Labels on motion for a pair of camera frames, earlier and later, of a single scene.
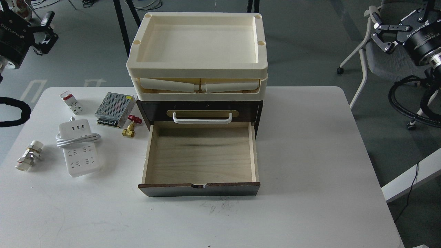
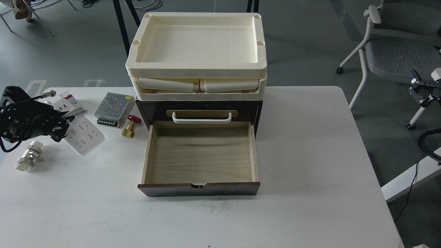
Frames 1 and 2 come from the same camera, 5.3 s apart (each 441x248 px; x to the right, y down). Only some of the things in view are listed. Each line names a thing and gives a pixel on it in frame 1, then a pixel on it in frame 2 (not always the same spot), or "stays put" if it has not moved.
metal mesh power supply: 114,110 stays put
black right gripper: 424,40 -> 417,81
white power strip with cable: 75,137 -> 82,135
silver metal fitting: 32,152 stays put
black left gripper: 17,38 -> 21,117
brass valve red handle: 130,131 stays put
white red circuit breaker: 72,102 stays put
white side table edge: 429,169 stays put
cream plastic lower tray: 199,88 stays put
